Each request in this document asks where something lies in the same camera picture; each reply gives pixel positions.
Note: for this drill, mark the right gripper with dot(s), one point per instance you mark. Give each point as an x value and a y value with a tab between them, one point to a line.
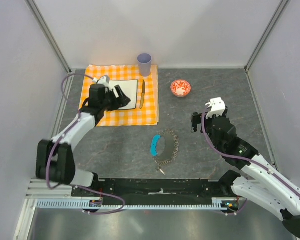
197	118

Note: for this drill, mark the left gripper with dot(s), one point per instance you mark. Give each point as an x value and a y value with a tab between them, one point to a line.
120	102

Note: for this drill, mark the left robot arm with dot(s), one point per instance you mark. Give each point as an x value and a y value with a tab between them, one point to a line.
55	159

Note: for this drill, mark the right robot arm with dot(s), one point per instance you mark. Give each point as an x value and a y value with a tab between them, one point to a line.
275	193

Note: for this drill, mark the white square plate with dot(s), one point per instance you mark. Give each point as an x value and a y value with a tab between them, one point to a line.
129	88

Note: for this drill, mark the red patterned bowl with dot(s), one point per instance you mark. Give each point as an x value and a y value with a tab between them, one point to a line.
180	88

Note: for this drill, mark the gold knife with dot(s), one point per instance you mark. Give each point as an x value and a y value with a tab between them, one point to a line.
143	91

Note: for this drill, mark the orange checkered cloth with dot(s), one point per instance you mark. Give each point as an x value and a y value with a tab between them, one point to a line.
147	116

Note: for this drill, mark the lilac plastic cup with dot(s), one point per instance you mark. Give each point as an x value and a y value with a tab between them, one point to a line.
144	63

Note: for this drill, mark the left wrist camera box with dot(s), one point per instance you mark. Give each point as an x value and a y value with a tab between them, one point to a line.
104	80

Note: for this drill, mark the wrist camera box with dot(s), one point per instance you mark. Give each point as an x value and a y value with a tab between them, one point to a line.
216	107
104	80

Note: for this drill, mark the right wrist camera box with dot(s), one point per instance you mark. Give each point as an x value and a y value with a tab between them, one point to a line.
216	107

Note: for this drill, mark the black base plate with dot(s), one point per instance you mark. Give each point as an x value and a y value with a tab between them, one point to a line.
137	186

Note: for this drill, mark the slotted cable duct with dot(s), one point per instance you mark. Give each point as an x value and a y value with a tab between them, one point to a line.
97	205

